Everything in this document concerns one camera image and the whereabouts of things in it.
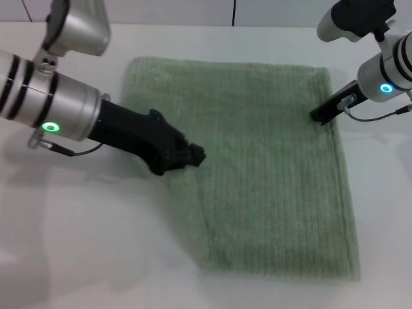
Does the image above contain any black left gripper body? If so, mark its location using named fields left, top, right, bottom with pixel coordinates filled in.
left=88, top=99, right=191, bottom=176

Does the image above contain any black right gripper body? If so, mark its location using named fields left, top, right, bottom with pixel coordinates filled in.
left=311, top=80, right=366, bottom=119

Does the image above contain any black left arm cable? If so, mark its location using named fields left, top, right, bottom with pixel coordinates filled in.
left=27, top=131, right=104, bottom=158

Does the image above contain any green ribbed towel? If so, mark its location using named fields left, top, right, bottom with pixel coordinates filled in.
left=120, top=56, right=361, bottom=283

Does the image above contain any dark right arm cable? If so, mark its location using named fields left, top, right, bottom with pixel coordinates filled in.
left=337, top=93, right=412, bottom=122

